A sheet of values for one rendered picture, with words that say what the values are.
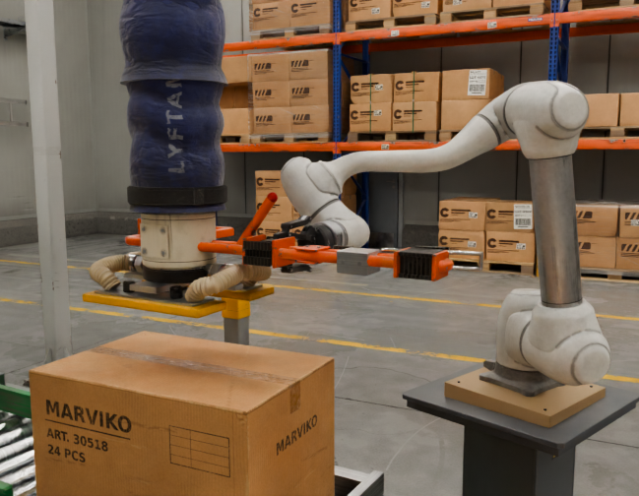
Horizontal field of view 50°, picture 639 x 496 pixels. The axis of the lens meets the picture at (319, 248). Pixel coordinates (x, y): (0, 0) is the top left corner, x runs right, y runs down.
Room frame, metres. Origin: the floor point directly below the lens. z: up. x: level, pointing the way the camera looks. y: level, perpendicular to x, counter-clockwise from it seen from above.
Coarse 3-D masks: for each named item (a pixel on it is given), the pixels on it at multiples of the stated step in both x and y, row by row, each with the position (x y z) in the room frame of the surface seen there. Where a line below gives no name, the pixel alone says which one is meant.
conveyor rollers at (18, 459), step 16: (0, 416) 2.27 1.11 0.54; (16, 416) 2.31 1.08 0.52; (0, 432) 2.16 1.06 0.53; (16, 432) 2.12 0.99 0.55; (0, 448) 2.00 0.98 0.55; (16, 448) 2.02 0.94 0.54; (32, 448) 2.06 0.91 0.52; (0, 464) 1.89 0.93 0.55; (16, 464) 1.91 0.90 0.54; (32, 464) 1.89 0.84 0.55; (16, 480) 1.81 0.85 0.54; (32, 480) 1.78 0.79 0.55
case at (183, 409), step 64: (64, 384) 1.48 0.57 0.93; (128, 384) 1.43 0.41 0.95; (192, 384) 1.43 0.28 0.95; (256, 384) 1.42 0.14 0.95; (320, 384) 1.55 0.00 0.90; (64, 448) 1.49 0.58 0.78; (128, 448) 1.40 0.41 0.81; (192, 448) 1.32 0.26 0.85; (256, 448) 1.29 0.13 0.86; (320, 448) 1.55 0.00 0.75
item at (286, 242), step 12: (252, 240) 1.46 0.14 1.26; (276, 240) 1.41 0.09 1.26; (288, 240) 1.45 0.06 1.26; (252, 252) 1.43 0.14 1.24; (264, 252) 1.41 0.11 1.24; (276, 252) 1.41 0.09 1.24; (252, 264) 1.42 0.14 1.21; (264, 264) 1.40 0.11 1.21; (276, 264) 1.40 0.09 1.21; (288, 264) 1.45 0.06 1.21
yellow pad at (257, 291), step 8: (144, 280) 1.70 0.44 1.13; (248, 288) 1.57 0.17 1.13; (256, 288) 1.59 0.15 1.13; (264, 288) 1.59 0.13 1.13; (272, 288) 1.61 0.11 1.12; (216, 296) 1.59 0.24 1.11; (224, 296) 1.57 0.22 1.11; (232, 296) 1.56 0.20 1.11; (240, 296) 1.55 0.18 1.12; (248, 296) 1.54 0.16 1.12; (256, 296) 1.55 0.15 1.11; (264, 296) 1.59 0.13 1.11
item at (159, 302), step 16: (112, 288) 1.55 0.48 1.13; (128, 288) 1.52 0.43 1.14; (176, 288) 1.45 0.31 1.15; (112, 304) 1.49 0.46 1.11; (128, 304) 1.47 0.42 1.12; (144, 304) 1.44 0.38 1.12; (160, 304) 1.42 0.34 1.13; (176, 304) 1.42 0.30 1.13; (192, 304) 1.40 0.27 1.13; (208, 304) 1.42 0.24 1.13; (224, 304) 1.45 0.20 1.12
